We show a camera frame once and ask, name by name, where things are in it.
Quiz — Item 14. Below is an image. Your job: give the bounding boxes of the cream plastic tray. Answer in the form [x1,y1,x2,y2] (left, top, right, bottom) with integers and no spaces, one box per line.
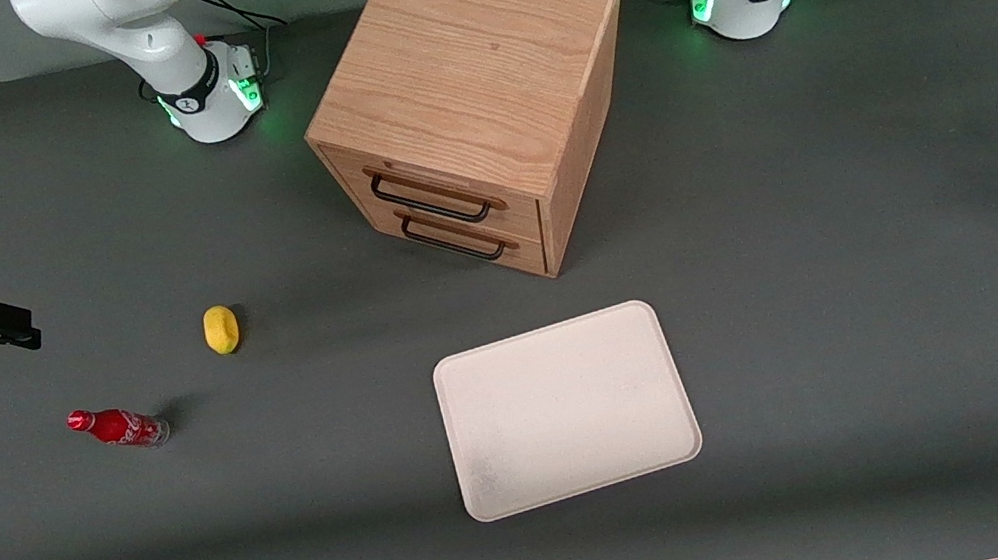
[425,293,712,528]

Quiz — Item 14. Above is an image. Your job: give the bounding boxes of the red cola bottle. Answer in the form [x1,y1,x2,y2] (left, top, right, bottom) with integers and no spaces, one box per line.
[65,395,174,462]

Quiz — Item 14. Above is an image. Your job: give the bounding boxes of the yellow lemon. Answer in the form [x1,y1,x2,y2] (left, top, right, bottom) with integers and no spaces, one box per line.
[200,302,244,358]

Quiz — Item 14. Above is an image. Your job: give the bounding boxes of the wooden drawer front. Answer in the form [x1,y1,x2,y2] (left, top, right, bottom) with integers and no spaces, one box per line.
[363,175,551,304]
[331,118,547,271]

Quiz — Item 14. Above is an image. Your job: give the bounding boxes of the wooden drawer cabinet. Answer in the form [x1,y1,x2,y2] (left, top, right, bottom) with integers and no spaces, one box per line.
[282,0,669,315]

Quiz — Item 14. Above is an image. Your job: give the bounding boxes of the black right base cables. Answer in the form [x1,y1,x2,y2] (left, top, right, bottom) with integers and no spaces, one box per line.
[189,0,295,92]

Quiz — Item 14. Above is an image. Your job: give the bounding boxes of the black metal drawer handle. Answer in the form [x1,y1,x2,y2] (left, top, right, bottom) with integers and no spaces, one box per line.
[367,152,498,240]
[398,199,511,276]

